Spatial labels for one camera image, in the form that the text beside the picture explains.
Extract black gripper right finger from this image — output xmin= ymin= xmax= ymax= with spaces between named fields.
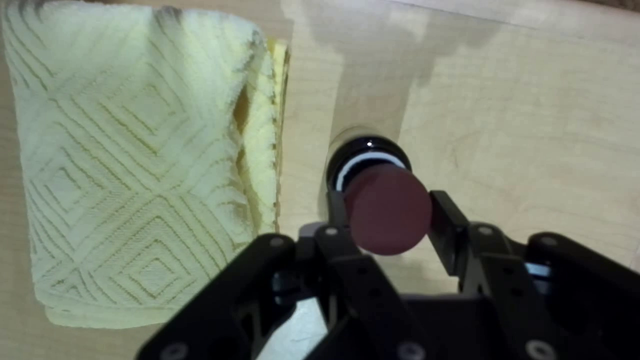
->
xmin=428 ymin=188 xmax=640 ymax=360

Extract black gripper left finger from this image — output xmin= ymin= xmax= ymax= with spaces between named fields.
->
xmin=137 ymin=188 xmax=428 ymax=360

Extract dark red round lid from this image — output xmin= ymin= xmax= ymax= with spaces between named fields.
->
xmin=343 ymin=164 xmax=435 ymax=256

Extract small dark bottle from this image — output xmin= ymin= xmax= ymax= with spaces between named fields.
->
xmin=327 ymin=133 xmax=414 ymax=202

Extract yellow textured cloth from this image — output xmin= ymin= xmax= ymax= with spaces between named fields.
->
xmin=0 ymin=0 xmax=293 ymax=330

